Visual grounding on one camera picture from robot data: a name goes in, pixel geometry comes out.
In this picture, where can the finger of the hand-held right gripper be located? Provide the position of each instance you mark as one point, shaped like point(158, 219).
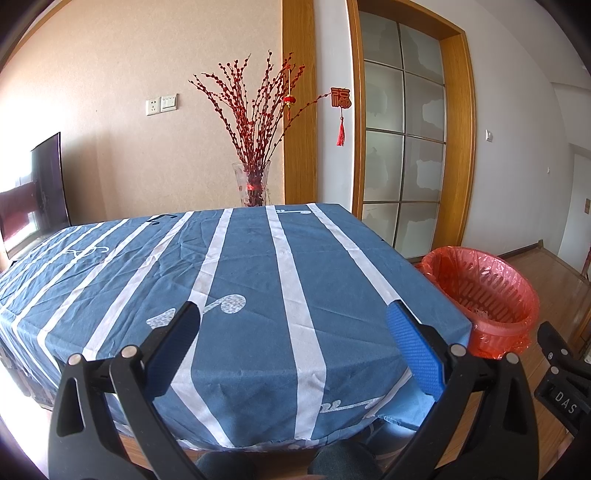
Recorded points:
point(554, 346)

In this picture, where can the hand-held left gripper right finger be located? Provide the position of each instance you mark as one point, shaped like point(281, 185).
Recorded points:
point(415, 350)

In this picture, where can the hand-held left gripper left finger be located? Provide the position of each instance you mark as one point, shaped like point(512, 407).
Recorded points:
point(173, 350)

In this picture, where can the translucent red bin liner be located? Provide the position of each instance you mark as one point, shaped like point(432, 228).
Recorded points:
point(501, 344)

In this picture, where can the red lattice waste basket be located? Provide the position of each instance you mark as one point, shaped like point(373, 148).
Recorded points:
point(485, 286)

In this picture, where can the blue white striped tablecloth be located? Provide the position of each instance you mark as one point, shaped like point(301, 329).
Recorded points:
point(258, 277)

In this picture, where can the person's right leg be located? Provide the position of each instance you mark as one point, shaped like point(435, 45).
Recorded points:
point(344, 461)

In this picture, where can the clear glass vase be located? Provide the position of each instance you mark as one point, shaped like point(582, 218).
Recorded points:
point(240, 184)

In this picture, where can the black television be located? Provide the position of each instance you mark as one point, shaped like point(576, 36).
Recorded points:
point(46, 184)

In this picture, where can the red berry branches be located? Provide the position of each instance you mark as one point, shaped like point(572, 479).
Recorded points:
point(251, 138)

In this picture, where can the frosted glass door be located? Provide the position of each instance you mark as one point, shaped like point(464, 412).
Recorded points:
point(383, 92)

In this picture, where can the red tassel ornament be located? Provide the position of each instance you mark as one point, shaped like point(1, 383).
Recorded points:
point(340, 98)

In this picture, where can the small red lantern ornament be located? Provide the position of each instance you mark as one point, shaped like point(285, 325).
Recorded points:
point(289, 99)

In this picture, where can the wooden door frame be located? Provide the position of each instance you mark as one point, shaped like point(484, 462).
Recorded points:
point(461, 138)

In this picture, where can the white wall socket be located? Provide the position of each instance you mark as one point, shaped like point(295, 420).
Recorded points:
point(152, 107)

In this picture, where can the white switch plate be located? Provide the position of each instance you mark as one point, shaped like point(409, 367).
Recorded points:
point(168, 102)

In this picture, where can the wooden wall trim post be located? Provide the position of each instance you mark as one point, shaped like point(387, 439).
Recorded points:
point(298, 92)

